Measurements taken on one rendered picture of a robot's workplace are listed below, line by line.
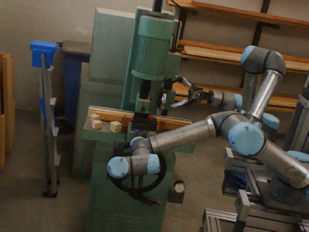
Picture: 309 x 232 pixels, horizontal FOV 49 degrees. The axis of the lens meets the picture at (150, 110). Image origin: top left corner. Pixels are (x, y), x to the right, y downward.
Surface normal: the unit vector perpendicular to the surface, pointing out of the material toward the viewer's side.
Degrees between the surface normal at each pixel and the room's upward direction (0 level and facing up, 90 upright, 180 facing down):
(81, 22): 90
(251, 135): 87
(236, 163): 90
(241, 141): 87
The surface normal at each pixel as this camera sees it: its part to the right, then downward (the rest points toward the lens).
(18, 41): 0.18, 0.36
